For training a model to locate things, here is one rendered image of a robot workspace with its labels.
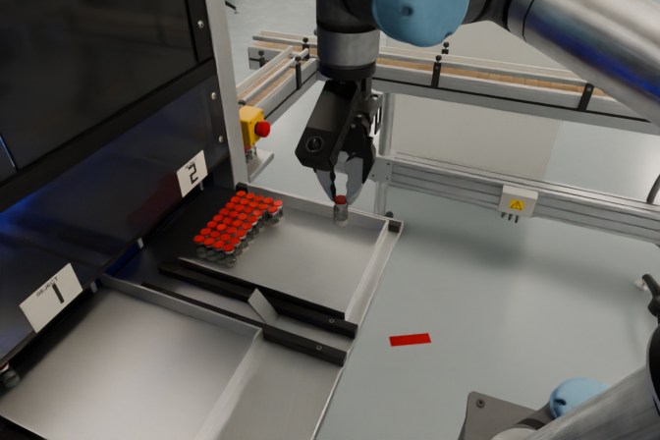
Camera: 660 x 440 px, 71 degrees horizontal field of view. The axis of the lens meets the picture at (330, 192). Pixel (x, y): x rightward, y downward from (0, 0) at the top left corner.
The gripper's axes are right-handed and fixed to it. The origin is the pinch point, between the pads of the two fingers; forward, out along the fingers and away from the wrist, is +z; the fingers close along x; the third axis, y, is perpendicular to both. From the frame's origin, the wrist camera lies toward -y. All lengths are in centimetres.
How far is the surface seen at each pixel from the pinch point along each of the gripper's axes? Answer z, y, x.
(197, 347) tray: 24.9, -15.9, 18.7
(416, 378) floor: 113, 48, -13
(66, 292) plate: 11.9, -21.8, 35.0
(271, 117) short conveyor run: 26, 62, 46
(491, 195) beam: 65, 102, -24
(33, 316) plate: 11.3, -27.2, 35.0
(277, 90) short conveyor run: 20, 68, 46
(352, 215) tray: 22.7, 22.8, 5.6
